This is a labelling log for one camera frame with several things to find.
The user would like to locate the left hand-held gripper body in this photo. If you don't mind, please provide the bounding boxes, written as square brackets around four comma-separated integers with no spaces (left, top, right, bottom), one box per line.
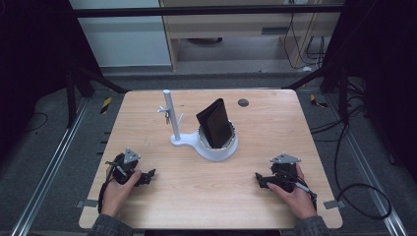
[105,147,146,186]

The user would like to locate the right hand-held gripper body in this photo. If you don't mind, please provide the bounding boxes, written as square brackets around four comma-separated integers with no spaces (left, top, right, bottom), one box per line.
[268,152,303,194]

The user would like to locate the person's left hand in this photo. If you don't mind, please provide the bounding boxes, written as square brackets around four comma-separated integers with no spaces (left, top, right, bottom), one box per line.
[101,166,144,218]

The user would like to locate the person's right hand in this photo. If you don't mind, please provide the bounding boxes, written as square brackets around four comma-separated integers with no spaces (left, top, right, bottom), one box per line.
[266,163,319,220]

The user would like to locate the white stand with bowl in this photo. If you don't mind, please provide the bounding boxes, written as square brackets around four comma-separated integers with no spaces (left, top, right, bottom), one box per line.
[156,88,240,162]

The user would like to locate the yellow black striped tape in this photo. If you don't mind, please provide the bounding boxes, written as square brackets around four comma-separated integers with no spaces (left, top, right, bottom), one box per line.
[309,93,329,109]
[99,96,113,115]

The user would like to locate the dark brown wallet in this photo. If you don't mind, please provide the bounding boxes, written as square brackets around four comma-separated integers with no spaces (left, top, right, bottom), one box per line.
[195,97,234,149]

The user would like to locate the black metal stand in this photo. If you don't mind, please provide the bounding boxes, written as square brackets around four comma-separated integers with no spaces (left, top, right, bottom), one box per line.
[63,60,131,130]
[280,62,351,126]

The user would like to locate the white cabinet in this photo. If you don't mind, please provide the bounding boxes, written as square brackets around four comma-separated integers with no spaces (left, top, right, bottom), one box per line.
[69,0,172,69]

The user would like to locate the black curtain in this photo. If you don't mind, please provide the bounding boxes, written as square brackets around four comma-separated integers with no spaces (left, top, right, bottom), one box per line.
[0,0,102,161]
[323,0,417,183]

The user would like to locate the light wooden desk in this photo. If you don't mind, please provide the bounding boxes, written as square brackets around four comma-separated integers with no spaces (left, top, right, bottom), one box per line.
[159,0,346,72]

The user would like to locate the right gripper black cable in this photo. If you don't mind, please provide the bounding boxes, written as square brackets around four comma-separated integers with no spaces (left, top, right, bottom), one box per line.
[293,176,319,211]

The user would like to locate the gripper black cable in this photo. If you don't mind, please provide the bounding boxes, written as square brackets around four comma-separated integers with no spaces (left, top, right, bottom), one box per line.
[96,160,123,214]
[293,176,319,211]

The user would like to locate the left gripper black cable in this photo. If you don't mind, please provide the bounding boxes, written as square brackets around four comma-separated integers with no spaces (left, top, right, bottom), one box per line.
[96,160,123,214]

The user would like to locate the grey table bracket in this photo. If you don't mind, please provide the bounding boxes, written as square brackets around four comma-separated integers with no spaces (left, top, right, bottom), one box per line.
[323,200,346,210]
[76,199,99,209]

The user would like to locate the long black floor cable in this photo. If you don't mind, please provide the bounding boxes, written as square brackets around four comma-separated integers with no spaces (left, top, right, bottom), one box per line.
[309,117,393,221]

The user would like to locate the aluminium floor rail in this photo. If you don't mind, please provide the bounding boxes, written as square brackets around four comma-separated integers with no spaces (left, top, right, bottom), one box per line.
[328,92,410,236]
[9,97,90,236]

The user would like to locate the thin black floor cable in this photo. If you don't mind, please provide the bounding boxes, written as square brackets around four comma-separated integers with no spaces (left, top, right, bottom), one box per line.
[21,111,49,135]

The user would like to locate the black hanging cables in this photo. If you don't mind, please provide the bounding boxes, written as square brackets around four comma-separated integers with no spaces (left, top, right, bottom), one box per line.
[282,12,327,72]

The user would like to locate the black horizontal frame bar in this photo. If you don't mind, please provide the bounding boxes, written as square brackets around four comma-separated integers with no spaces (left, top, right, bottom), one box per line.
[67,4,347,19]

